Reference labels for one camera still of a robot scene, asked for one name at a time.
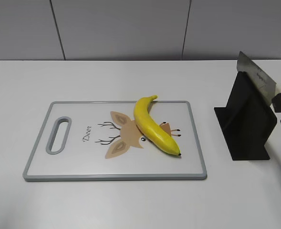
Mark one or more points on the white-handled cleaver knife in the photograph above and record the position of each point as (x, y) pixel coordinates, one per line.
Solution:
(267, 87)

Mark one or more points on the yellow plastic banana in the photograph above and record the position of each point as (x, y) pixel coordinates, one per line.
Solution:
(151, 129)

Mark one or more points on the black knife stand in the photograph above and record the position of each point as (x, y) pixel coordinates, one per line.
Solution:
(246, 121)

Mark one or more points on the white deer cutting board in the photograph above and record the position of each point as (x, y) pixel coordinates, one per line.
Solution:
(95, 141)

